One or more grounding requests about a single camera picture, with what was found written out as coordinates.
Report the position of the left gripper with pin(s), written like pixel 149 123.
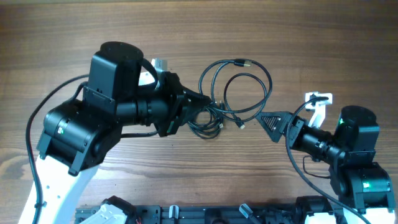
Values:
pixel 181 106

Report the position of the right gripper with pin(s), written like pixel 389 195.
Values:
pixel 294 129

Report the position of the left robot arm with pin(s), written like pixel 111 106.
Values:
pixel 121 89

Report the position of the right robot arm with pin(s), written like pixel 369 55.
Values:
pixel 363 188

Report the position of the black mounting rail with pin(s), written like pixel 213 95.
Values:
pixel 276 213

